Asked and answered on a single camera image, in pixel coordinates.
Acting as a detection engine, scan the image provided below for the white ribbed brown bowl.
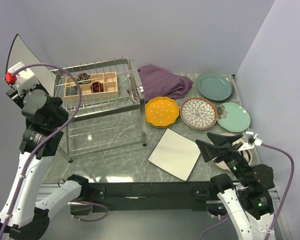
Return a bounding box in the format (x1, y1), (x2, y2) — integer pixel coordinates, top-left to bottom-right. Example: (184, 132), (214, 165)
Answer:
(179, 97), (218, 122)

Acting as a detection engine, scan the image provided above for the orange dotted plate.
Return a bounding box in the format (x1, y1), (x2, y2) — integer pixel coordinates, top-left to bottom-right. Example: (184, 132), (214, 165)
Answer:
(145, 96), (180, 126)

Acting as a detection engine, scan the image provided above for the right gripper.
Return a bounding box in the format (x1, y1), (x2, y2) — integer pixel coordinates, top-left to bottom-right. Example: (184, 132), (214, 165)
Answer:
(194, 131), (251, 185)

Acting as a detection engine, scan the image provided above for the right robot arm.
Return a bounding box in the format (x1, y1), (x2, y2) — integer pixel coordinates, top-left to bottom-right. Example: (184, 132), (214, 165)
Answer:
(195, 132), (276, 240)

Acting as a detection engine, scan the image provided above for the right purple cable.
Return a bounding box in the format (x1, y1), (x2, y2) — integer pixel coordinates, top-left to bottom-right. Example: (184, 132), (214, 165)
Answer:
(198, 142), (295, 240)

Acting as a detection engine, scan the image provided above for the dark green round plate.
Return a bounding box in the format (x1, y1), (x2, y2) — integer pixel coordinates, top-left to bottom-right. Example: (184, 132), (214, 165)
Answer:
(196, 73), (234, 102)

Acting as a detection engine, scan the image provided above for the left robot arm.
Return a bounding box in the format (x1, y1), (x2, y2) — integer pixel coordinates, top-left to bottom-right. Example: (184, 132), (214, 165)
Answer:
(0, 89), (90, 240)

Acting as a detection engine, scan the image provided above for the mint green flower plate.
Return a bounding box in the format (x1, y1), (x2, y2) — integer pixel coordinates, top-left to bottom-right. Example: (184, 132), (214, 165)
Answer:
(217, 102), (251, 133)

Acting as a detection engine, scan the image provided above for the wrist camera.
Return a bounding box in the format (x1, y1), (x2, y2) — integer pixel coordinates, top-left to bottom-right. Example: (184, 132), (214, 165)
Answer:
(237, 130), (263, 151)
(15, 68), (40, 97)

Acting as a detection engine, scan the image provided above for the steel dish rack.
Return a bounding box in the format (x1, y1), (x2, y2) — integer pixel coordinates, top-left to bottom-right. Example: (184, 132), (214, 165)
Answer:
(52, 57), (147, 163)

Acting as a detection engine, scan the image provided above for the large square plate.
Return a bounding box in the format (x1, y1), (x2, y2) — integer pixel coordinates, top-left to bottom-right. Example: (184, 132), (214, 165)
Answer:
(148, 129), (200, 181)
(5, 34), (56, 97)

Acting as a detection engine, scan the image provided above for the black base beam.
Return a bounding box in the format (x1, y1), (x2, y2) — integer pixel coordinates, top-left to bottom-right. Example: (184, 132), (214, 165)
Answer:
(79, 181), (224, 211)

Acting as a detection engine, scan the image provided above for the purple cloth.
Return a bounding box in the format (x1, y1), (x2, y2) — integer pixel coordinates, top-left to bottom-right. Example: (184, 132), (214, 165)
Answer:
(138, 64), (193, 102)

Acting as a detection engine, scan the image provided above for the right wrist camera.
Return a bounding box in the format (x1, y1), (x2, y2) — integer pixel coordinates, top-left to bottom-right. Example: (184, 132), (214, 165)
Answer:
(237, 130), (263, 151)

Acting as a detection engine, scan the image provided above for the wooden cutlery box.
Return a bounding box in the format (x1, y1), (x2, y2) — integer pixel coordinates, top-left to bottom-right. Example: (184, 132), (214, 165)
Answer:
(63, 72), (119, 103)

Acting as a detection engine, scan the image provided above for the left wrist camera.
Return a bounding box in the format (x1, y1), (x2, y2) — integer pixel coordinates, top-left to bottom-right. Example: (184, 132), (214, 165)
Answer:
(15, 68), (40, 97)

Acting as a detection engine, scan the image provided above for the white round plate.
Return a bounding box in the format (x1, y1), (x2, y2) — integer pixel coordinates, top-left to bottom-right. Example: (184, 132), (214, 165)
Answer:
(214, 133), (253, 172)

